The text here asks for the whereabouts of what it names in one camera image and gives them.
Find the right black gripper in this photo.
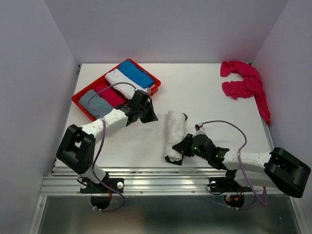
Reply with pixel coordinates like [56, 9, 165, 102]
[172, 133, 209, 161]

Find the cream and green t-shirt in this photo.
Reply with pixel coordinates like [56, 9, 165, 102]
[164, 110, 188, 166]

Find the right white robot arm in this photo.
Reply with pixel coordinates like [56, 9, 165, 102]
[172, 134, 311, 198]

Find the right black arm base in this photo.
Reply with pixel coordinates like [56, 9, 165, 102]
[206, 170, 251, 195]

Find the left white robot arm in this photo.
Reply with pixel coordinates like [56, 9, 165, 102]
[56, 90, 158, 192]

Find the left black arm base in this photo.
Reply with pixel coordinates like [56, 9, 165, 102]
[77, 175, 124, 195]

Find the blue rolled t-shirt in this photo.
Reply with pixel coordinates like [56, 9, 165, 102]
[118, 60, 154, 88]

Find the magenta rolled t-shirt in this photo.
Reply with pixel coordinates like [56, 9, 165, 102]
[98, 87, 126, 108]

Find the white rolled t-shirt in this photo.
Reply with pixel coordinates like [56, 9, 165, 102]
[105, 69, 142, 99]

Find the grey rolled t-shirt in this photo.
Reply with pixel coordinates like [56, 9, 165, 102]
[78, 90, 114, 119]

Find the magenta crumpled t-shirt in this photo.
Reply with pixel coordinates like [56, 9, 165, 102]
[220, 60, 271, 125]

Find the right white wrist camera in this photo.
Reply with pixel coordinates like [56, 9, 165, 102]
[194, 123, 206, 136]

